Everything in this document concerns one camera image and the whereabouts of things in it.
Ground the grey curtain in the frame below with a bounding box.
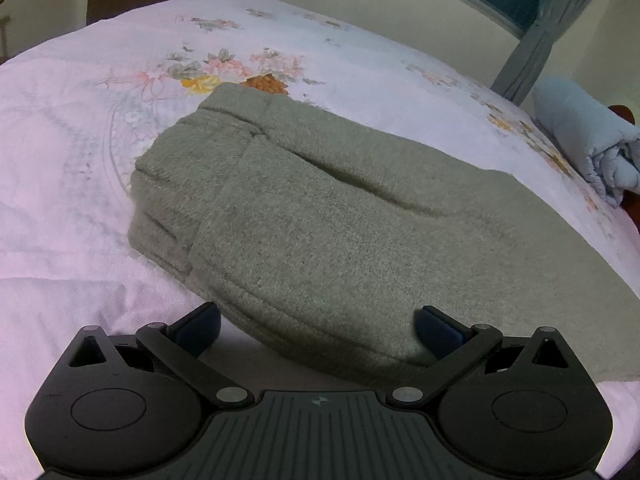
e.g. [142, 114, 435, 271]
[491, 0, 622, 107]

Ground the red-brown arched headboard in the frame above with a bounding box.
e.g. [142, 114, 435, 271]
[607, 103, 640, 127]

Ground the rolled light blue quilt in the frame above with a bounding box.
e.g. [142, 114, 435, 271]
[531, 77, 640, 207]

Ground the grey-green towel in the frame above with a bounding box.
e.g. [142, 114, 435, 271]
[127, 83, 640, 386]

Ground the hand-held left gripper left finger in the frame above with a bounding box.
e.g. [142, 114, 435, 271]
[67, 302, 255, 409]

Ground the pink floral bed sheet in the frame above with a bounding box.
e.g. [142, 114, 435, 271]
[0, 0, 640, 480]

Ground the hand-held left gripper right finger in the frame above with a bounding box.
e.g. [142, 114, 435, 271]
[387, 305, 574, 409]

